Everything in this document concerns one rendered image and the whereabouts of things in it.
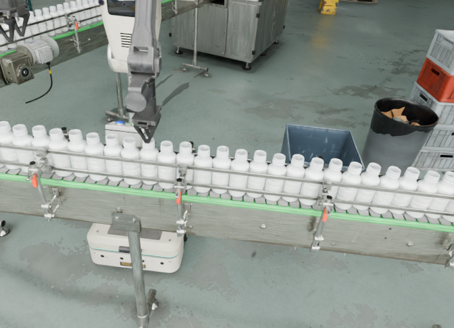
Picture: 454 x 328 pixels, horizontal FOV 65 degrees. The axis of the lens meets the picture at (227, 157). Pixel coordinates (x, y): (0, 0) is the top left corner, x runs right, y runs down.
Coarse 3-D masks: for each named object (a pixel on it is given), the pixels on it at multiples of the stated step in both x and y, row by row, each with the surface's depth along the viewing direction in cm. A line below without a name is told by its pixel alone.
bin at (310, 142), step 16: (288, 128) 173; (304, 128) 172; (320, 128) 171; (288, 144) 156; (304, 144) 177; (320, 144) 176; (336, 144) 175; (352, 144) 164; (288, 160) 148; (304, 160) 182; (352, 160) 161
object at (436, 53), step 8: (440, 32) 275; (448, 32) 283; (432, 40) 285; (440, 40) 277; (448, 40) 268; (432, 48) 286; (440, 48) 276; (448, 48) 267; (432, 56) 285; (440, 56) 276; (448, 56) 267; (440, 64) 274; (448, 64) 266; (448, 72) 266
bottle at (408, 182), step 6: (408, 168) 111; (414, 168) 111; (408, 174) 109; (414, 174) 108; (402, 180) 111; (408, 180) 110; (414, 180) 110; (402, 186) 111; (408, 186) 110; (414, 186) 110; (396, 198) 114; (402, 198) 113; (408, 198) 112; (390, 204) 116; (396, 204) 115; (402, 204) 114; (408, 204) 115; (390, 210) 117; (396, 210) 116; (402, 210) 115
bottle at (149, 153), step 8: (144, 144) 111; (152, 144) 111; (144, 152) 112; (152, 152) 112; (152, 160) 113; (144, 168) 115; (152, 168) 115; (144, 176) 117; (152, 176) 117; (152, 184) 119
